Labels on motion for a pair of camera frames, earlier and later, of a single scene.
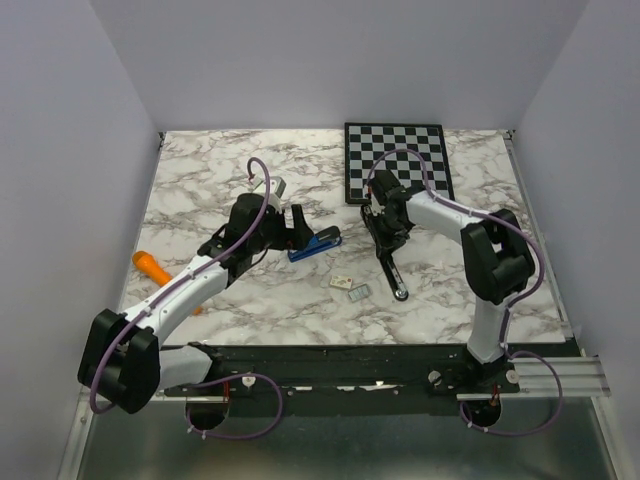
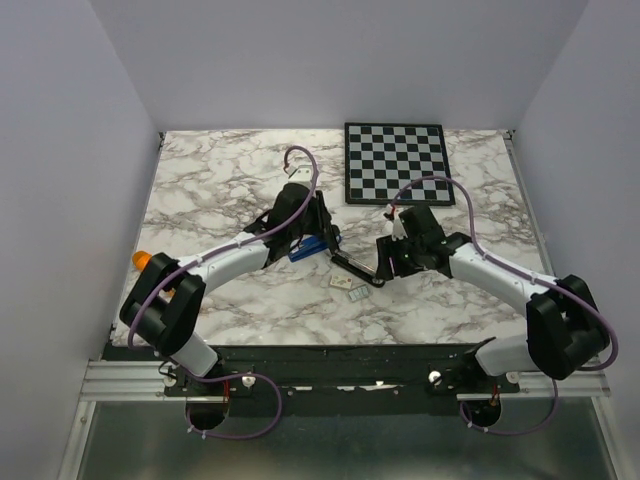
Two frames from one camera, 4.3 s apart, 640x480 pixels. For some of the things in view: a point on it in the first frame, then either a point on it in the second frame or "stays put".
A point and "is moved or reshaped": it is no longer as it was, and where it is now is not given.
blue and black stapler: [322, 240] stays put
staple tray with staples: [359, 293] stays put
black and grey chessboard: [365, 142] stays put
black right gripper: [381, 238] -> [386, 247]
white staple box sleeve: [341, 281] stays put
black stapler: [385, 252] is moved or reshaped
